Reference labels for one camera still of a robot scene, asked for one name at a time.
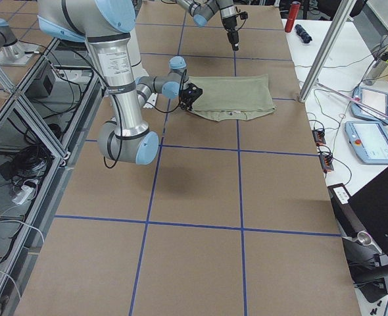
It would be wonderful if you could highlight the aluminium frame post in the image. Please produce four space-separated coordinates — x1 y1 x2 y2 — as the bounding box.
298 0 356 103

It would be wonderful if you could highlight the black monitor screen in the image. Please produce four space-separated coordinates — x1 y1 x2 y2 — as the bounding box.
349 167 388 255

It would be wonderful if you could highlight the white power strip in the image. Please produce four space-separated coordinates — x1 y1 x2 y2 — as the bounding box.
12 185 35 205

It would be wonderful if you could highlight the grey green water bottle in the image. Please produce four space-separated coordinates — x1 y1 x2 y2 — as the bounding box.
365 51 388 86

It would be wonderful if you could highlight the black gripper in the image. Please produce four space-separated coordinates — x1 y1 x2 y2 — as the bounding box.
222 16 239 51
178 84 197 112

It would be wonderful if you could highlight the near blue teach pendant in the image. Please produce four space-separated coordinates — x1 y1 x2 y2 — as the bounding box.
345 121 388 165

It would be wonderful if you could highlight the white central pedestal column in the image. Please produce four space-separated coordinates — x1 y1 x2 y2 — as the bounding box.
124 0 158 106

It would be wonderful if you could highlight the black box with label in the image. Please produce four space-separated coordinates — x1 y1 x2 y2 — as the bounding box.
327 184 372 246

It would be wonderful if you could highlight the olive green long-sleeve shirt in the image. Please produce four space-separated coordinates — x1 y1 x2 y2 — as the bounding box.
189 74 276 122

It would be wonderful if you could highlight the blue teach pendant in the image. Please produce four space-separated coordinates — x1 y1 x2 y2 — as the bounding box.
351 87 388 125
345 121 388 165

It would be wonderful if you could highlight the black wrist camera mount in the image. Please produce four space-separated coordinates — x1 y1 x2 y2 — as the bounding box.
182 82 203 102
237 11 249 20

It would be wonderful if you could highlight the far blue teach pendant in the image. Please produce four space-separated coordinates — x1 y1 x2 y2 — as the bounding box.
351 87 388 125

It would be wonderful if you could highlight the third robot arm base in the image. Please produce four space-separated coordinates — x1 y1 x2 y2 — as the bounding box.
0 18 39 66

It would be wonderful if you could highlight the red cylindrical bottle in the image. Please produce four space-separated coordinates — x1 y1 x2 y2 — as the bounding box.
284 1 301 33

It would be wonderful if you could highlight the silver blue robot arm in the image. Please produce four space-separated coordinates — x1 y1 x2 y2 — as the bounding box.
176 0 241 51
38 1 203 165

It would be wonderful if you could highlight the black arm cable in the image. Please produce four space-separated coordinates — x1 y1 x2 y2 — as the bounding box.
189 1 247 32
102 67 189 169

